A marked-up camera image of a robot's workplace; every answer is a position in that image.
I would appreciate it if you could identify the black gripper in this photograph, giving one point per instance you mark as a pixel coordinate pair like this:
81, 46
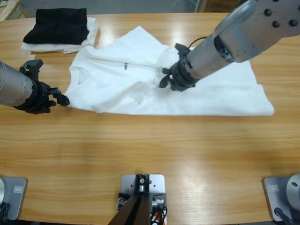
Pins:
42, 98
182, 75

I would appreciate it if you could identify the white t-shirt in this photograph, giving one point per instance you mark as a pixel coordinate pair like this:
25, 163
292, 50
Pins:
187, 93

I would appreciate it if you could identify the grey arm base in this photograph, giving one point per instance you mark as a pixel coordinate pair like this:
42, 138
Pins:
16, 199
276, 194

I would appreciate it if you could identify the folded white garment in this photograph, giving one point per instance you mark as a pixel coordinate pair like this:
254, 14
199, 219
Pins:
92, 35

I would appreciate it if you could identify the folded black garment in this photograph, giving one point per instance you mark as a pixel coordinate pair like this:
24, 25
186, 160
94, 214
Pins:
56, 25

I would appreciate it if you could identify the brown cardboard box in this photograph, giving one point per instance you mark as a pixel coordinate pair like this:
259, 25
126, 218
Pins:
220, 5

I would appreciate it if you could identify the light wooden pallet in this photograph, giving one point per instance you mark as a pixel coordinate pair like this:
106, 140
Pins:
11, 9

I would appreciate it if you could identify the orange clamp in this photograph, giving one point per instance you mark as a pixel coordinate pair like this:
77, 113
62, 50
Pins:
161, 216

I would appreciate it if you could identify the white mount plate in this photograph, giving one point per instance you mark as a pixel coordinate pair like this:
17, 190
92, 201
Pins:
157, 181

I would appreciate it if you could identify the silver angle bracket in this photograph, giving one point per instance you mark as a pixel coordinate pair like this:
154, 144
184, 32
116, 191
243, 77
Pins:
157, 202
122, 202

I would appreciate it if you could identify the dark camera post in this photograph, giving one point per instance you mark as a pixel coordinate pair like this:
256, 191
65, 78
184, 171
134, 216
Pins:
138, 211

